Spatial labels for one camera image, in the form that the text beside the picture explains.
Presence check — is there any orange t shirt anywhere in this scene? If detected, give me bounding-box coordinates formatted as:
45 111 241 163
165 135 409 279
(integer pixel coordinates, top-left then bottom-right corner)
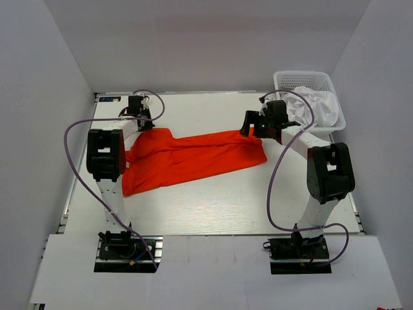
122 128 267 197

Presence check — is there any white t shirt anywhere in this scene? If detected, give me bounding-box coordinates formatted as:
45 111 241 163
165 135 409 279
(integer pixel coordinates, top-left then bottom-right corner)
280 87 339 127

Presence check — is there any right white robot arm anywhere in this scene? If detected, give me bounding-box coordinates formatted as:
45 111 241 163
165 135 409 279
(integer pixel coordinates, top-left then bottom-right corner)
239 100 356 258

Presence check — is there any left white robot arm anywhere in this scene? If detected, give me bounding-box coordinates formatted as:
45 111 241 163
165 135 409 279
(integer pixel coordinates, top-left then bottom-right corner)
86 93 154 233

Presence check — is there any blue label sticker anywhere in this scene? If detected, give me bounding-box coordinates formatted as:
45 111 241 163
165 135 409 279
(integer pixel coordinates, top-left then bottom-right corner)
98 96 121 102

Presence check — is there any white plastic basket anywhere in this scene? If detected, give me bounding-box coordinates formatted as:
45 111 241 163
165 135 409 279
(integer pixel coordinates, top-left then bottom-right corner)
274 70 346 134

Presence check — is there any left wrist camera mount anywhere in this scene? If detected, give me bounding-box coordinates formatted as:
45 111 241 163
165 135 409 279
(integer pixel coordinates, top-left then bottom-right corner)
138 94 150 109

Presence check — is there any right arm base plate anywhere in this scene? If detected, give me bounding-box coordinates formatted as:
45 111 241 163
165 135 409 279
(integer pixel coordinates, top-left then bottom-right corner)
263 232 332 275

